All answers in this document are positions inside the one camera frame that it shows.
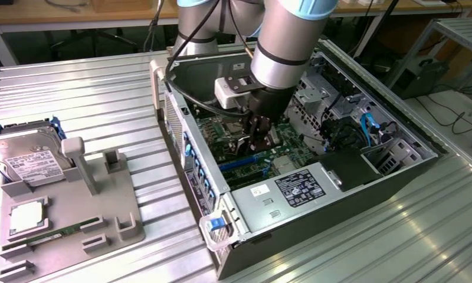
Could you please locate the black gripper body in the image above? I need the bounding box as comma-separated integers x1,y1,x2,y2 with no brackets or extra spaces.
244,85,295,124

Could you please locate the CPU socket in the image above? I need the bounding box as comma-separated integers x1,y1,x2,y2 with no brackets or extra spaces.
213,117,247,141

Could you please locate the green motherboard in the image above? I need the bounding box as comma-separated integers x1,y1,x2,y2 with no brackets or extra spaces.
192,111,325,190

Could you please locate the blue expansion slot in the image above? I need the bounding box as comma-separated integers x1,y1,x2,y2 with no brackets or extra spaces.
217,153,269,172

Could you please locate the silver chipset heatsink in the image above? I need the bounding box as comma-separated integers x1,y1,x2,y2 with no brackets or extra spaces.
272,156,300,172

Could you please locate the silver drive cage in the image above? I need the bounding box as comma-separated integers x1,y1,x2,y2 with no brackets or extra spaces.
292,51,365,126

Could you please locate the silver power supply unit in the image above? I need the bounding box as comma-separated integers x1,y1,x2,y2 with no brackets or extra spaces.
228,160,344,234

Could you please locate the black plastic air shroud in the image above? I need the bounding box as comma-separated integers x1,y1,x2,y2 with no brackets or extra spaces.
321,146,383,193

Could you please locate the open black PC case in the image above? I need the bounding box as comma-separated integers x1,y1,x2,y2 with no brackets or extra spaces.
149,38,450,281

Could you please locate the silver disk bay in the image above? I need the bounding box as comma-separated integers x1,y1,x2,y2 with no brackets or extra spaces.
360,137,431,175

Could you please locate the black box device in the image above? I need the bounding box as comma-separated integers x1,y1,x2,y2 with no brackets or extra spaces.
400,58,450,100

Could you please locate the grey parts rack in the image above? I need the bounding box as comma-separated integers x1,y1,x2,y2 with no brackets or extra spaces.
0,137,149,283

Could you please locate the hard disk in blue carrier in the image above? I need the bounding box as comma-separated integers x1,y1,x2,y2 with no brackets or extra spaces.
0,116,75,190

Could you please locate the green RAM stick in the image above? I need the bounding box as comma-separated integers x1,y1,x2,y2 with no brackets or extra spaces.
3,217,100,246

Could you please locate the silver CPU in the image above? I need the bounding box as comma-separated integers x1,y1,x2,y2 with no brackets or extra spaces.
8,202,49,234

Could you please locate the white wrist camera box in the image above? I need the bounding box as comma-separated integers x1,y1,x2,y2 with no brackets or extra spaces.
213,76,257,109

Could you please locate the black internal wire bundle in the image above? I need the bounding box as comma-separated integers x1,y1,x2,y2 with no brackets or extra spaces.
320,119,369,154

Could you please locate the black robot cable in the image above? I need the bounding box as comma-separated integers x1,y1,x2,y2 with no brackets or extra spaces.
164,0,253,116

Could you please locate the blue SATA wire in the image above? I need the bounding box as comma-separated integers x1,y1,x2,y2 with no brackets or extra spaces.
360,113,381,148

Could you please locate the metal slat frame table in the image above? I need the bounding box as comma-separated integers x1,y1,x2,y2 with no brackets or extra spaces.
416,17,472,87

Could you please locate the wooden desk with white frame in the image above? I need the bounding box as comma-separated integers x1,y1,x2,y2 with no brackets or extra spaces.
0,0,472,66

